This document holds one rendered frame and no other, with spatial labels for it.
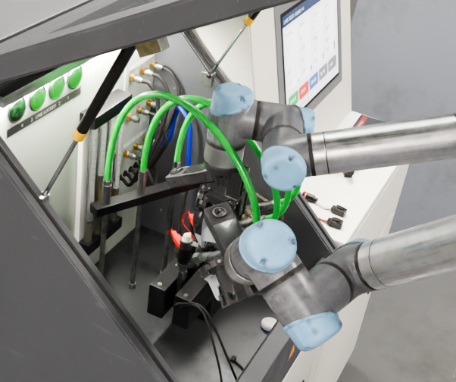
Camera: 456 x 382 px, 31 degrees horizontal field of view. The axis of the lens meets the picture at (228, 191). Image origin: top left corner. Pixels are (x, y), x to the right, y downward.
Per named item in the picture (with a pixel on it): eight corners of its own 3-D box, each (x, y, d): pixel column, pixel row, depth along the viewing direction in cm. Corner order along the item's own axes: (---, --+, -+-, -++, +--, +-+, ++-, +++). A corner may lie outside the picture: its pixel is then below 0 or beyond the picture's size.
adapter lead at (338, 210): (346, 214, 207) (348, 208, 206) (342, 217, 206) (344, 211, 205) (304, 195, 212) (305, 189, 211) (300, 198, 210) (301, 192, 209)
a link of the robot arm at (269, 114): (310, 166, 149) (249, 158, 148) (307, 136, 158) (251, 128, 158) (318, 128, 144) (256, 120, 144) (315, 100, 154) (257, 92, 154)
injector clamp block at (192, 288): (182, 354, 179) (190, 301, 171) (143, 336, 182) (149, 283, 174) (247, 273, 206) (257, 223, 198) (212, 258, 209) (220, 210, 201)
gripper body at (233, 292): (220, 309, 137) (235, 300, 126) (201, 261, 139) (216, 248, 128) (260, 294, 140) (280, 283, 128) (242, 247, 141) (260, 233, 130)
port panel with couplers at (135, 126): (129, 180, 194) (138, 59, 177) (117, 175, 195) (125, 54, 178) (156, 157, 204) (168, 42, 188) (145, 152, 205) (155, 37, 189)
